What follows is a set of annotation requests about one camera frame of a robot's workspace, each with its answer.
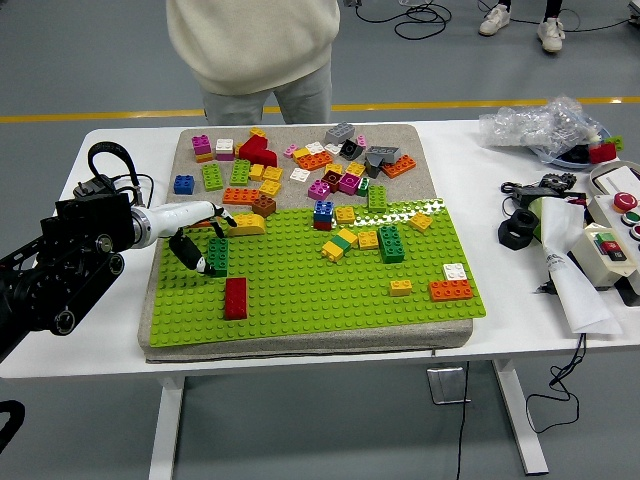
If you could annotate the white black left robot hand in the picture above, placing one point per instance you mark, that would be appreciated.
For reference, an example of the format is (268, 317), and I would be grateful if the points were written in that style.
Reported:
(180, 215)

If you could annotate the blue 2x2 brick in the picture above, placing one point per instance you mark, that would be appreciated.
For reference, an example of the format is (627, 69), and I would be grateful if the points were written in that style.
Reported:
(323, 211)
(184, 184)

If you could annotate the dark green 2x4 brick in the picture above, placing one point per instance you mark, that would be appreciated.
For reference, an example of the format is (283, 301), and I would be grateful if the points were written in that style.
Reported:
(218, 257)
(391, 245)

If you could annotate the red 2x4 brick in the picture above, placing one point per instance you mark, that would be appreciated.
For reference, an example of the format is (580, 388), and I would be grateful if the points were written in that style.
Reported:
(236, 300)

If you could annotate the lime green studded baseplate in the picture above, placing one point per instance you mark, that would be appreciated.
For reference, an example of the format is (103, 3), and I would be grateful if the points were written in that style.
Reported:
(320, 315)

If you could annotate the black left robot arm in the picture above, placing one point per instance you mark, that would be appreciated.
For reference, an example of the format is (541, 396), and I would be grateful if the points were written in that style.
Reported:
(90, 220)

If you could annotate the lime 2x4 brick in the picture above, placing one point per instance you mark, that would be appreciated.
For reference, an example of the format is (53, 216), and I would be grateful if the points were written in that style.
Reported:
(240, 172)
(377, 198)
(212, 177)

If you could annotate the flat orange brick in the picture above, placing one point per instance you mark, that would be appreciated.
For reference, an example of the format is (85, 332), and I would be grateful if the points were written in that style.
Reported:
(204, 158)

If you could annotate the yellow arched brick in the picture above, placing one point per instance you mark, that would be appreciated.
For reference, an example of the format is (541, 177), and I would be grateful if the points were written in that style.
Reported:
(248, 225)

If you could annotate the pink 2x2 brick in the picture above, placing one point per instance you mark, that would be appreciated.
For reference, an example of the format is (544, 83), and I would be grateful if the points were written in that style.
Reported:
(225, 156)

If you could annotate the magenta 2x2 brick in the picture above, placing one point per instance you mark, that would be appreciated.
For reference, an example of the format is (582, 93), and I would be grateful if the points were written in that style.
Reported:
(201, 143)
(319, 190)
(349, 184)

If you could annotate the white 2x2 brick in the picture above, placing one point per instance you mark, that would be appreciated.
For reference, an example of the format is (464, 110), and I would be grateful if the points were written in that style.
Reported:
(225, 145)
(455, 272)
(333, 149)
(314, 148)
(300, 174)

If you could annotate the brown 2x2 brick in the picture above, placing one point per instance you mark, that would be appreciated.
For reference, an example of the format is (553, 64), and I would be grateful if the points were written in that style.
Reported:
(264, 206)

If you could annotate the large red sloped brick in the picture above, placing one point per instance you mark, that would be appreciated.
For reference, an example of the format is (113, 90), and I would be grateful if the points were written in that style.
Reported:
(257, 151)

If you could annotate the amber yellow small brick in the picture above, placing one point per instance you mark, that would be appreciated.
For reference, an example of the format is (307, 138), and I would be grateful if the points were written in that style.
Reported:
(258, 132)

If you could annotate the small pink brick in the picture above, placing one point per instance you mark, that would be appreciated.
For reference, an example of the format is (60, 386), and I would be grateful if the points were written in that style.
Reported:
(291, 150)
(361, 141)

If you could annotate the dark red 2x2 brick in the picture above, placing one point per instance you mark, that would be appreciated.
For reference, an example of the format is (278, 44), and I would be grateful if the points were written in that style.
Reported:
(331, 182)

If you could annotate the green 2x2 brick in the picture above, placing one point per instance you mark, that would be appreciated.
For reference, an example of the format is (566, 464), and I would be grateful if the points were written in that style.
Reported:
(342, 244)

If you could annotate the light grey 2x4 brick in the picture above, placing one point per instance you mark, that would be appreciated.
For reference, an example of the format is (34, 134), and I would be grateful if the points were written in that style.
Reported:
(340, 134)

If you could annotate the black 2x2 brick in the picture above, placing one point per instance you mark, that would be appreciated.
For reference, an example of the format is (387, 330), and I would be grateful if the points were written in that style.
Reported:
(350, 149)

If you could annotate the small dark green brick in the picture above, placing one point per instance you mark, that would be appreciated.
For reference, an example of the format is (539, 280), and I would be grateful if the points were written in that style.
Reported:
(363, 187)

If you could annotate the dark grey sloped brick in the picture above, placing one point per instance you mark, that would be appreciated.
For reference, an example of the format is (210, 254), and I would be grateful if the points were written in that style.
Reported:
(373, 167)

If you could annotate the lime small brick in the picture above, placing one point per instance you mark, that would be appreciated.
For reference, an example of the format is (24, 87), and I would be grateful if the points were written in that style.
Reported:
(616, 142)

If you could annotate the black power adapter plug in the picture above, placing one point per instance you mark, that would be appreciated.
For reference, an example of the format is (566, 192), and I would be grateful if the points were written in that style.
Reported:
(90, 190)

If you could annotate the person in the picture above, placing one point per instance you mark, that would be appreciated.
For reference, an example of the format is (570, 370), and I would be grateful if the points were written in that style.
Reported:
(250, 45)
(495, 20)

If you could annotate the white table leg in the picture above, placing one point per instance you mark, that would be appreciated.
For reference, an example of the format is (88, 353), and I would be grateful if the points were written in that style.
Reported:
(525, 425)
(167, 425)

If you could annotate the grey floor connector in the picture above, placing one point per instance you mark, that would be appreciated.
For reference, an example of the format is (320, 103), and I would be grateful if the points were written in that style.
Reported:
(353, 2)

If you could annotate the metal floor socket plate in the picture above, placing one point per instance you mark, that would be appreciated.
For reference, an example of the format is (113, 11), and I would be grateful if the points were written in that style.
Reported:
(447, 387)

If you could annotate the large black hex nut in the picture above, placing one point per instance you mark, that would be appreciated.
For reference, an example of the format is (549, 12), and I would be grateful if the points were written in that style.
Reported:
(518, 229)

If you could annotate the lime green cloth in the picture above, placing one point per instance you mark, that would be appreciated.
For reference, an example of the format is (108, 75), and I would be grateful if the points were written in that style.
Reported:
(537, 217)

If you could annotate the clear bubble plastic bag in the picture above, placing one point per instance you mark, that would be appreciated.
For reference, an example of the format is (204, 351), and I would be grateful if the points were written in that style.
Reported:
(540, 122)

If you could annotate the small black plug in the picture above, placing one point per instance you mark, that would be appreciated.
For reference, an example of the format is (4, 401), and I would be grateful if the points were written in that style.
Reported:
(545, 288)

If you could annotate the black toothed gear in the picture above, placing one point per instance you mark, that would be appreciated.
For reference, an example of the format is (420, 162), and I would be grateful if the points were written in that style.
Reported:
(557, 181)

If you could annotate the blue shallow bowl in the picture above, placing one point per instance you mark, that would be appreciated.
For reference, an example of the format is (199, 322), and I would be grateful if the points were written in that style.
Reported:
(560, 161)

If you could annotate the white paper sheet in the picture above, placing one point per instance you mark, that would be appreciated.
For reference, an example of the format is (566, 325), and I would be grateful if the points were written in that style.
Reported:
(575, 280)

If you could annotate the black plastic part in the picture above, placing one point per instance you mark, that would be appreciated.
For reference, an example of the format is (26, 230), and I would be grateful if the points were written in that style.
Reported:
(577, 154)

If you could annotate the small white plastic cap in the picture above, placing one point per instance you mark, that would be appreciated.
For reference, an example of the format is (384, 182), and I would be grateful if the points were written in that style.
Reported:
(594, 136)

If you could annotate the white rounded tray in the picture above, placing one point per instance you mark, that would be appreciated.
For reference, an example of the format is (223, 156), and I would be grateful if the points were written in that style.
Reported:
(600, 175)

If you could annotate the white push-button control box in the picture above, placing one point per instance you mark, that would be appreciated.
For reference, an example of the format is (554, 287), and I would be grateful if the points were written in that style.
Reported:
(605, 205)

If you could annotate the white card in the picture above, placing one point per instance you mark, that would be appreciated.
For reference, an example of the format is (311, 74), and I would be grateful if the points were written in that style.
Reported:
(622, 180)

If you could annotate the white floor device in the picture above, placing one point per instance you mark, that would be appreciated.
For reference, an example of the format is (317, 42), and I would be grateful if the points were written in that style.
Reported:
(635, 17)

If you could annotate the small white switch box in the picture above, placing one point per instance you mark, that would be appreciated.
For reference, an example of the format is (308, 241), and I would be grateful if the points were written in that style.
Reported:
(595, 260)

